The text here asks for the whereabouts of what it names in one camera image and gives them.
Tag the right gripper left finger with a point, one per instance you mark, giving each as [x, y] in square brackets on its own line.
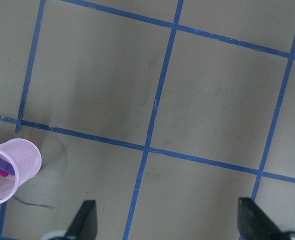
[85, 223]

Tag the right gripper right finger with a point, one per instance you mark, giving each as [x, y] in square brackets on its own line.
[254, 224]

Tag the purple pen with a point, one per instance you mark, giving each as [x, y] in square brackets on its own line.
[7, 167]

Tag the pink mesh cup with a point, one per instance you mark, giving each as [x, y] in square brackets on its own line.
[26, 161]

